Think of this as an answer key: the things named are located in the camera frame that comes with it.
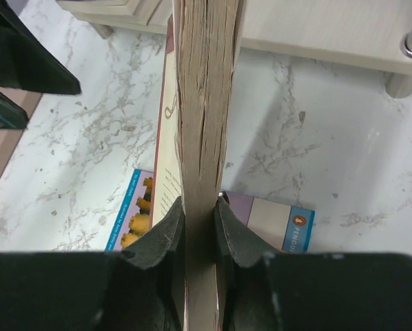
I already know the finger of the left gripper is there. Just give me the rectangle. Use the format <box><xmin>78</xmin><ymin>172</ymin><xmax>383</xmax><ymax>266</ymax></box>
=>
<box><xmin>0</xmin><ymin>1</ymin><xmax>81</xmax><ymax>95</ymax></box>
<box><xmin>0</xmin><ymin>92</ymin><xmax>29</xmax><ymax>130</ymax></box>

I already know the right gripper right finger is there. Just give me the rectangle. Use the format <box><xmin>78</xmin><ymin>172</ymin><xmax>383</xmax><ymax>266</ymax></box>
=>
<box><xmin>214</xmin><ymin>198</ymin><xmax>412</xmax><ymax>330</ymax></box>

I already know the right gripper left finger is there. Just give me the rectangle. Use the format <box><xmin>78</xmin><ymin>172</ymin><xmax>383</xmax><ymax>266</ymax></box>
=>
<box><xmin>0</xmin><ymin>199</ymin><xmax>185</xmax><ymax>330</ymax></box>

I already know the red cream cover book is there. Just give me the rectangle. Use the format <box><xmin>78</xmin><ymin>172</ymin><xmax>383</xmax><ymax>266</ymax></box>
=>
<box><xmin>152</xmin><ymin>1</ymin><xmax>246</xmax><ymax>330</ymax></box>

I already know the dog picture book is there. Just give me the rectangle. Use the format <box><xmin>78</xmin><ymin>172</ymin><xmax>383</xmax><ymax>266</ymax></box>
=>
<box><xmin>105</xmin><ymin>169</ymin><xmax>315</xmax><ymax>253</ymax></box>

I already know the white two-tier wooden shelf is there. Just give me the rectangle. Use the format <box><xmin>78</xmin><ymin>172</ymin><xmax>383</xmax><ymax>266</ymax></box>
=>
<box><xmin>59</xmin><ymin>1</ymin><xmax>412</xmax><ymax>98</ymax></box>

